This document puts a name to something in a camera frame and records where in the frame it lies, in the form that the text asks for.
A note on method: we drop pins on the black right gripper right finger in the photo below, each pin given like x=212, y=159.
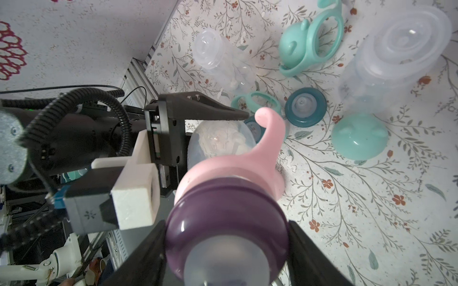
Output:
x=307, y=264

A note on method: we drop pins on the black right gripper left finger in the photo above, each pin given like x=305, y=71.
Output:
x=198, y=106

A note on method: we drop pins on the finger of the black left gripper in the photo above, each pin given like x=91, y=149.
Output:
x=146, y=265

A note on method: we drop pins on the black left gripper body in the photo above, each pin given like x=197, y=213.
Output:
x=167, y=138

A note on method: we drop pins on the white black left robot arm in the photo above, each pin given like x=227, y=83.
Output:
x=58, y=147

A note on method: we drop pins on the floral table mat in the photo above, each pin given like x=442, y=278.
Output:
x=388, y=221

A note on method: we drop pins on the mint bear cap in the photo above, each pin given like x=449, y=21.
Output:
x=359, y=137

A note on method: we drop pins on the mint cap with handle ring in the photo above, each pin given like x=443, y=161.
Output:
x=299, y=43

